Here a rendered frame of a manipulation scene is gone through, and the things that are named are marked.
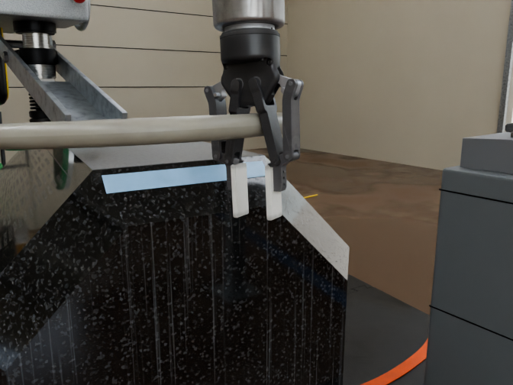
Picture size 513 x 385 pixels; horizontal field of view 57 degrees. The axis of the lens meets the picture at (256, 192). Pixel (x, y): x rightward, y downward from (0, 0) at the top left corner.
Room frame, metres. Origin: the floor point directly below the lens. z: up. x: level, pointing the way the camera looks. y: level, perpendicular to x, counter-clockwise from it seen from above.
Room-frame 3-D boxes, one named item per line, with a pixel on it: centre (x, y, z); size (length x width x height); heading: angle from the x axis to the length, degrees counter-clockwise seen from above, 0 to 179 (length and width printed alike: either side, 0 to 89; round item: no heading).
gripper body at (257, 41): (0.62, 0.01, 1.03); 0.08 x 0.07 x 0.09; 60
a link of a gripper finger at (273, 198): (0.59, -0.02, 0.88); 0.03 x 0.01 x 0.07; 150
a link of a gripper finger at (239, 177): (0.62, 0.02, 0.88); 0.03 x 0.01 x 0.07; 150
